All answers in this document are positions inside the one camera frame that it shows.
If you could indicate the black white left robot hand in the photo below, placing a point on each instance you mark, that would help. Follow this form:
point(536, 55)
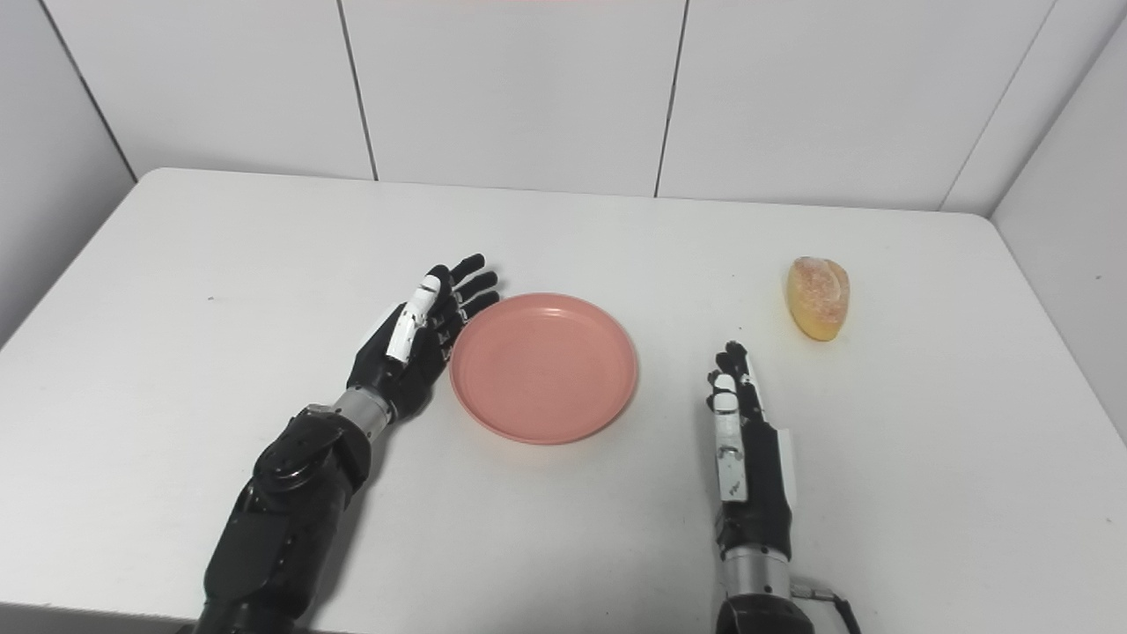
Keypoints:
point(387, 370)

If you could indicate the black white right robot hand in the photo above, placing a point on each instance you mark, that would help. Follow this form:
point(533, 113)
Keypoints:
point(766, 493)

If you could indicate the oval bread roll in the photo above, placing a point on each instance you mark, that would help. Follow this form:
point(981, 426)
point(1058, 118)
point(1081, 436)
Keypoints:
point(819, 299)

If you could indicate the pink round plate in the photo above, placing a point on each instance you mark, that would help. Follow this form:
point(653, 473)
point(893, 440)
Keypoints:
point(544, 370)

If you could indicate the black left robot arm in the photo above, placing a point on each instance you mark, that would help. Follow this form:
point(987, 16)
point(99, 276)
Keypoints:
point(282, 511)

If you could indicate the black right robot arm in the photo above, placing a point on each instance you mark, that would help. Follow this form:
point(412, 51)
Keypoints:
point(757, 599)

